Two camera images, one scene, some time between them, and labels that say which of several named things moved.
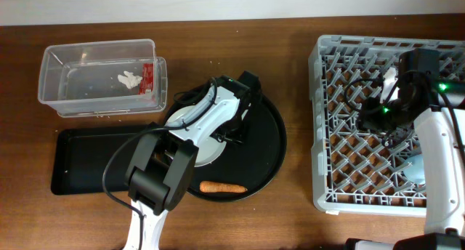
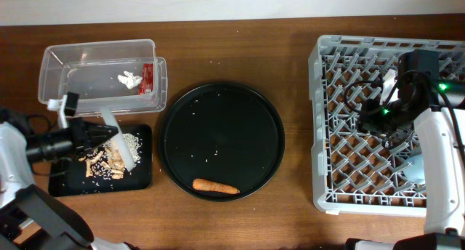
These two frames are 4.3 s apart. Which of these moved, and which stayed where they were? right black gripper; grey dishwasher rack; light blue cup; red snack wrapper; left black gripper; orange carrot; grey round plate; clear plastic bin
Moved: left black gripper; grey round plate; orange carrot
Stayed: right black gripper; light blue cup; red snack wrapper; clear plastic bin; grey dishwasher rack
